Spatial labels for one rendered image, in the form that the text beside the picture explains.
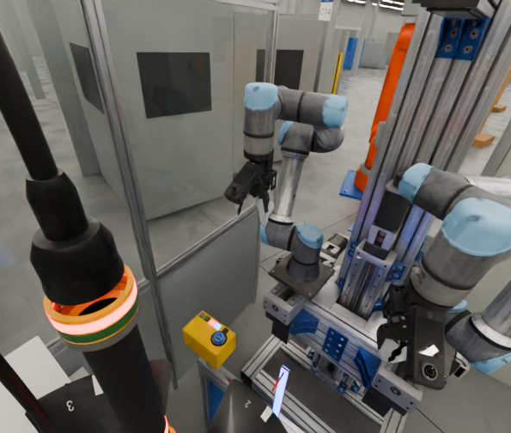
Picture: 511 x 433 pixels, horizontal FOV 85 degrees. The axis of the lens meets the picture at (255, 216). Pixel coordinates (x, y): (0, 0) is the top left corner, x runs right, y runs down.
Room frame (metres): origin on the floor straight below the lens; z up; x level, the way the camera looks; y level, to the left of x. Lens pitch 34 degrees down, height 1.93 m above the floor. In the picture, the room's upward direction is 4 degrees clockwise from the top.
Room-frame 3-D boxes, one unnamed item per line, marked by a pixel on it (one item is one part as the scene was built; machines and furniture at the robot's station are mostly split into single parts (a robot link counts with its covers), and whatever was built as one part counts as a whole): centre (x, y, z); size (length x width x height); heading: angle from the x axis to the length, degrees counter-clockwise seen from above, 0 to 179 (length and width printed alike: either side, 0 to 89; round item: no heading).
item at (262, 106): (0.68, 0.00, 1.78); 0.09 x 0.08 x 0.11; 159
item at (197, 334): (0.56, 0.13, 1.02); 0.16 x 0.10 x 0.11; 56
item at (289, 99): (0.77, -0.05, 1.78); 0.11 x 0.11 x 0.08; 69
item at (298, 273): (0.92, -0.23, 1.09); 0.15 x 0.15 x 0.10
